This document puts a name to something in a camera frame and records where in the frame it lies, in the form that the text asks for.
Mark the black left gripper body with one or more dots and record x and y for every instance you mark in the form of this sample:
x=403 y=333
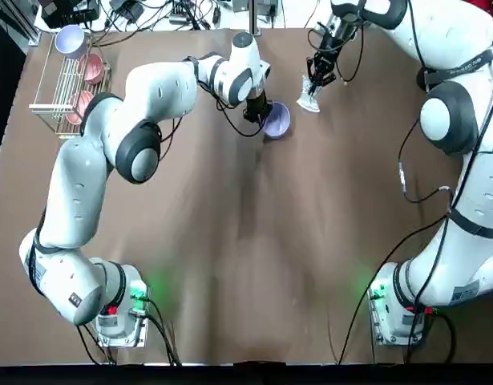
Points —
x=256 y=108

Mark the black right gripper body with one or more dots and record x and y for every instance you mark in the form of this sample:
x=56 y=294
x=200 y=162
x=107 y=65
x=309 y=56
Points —
x=340 y=36

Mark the purple bowl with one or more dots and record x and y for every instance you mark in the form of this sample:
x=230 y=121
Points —
x=278 y=120
x=69 y=40

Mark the silver sponge cloth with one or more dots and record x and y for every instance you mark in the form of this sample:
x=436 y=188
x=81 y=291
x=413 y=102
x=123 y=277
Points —
x=310 y=102

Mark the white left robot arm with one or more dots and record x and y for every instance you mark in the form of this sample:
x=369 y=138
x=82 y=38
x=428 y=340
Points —
x=77 y=192

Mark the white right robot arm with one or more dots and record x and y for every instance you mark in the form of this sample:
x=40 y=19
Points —
x=446 y=112

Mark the pink bowl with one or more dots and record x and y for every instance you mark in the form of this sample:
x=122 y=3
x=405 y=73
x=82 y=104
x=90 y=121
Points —
x=79 y=106
x=91 y=68

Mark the black power adapter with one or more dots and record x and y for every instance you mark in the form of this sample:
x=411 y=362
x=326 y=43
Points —
x=124 y=11

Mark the black electronics box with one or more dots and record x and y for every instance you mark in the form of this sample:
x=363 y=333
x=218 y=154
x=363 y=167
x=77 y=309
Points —
x=69 y=12

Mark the aluminium profile post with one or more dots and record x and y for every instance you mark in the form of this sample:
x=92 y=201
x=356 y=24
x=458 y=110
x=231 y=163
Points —
x=254 y=16

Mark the aluminium frame rail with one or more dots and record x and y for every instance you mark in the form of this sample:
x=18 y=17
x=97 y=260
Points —
x=34 y=38

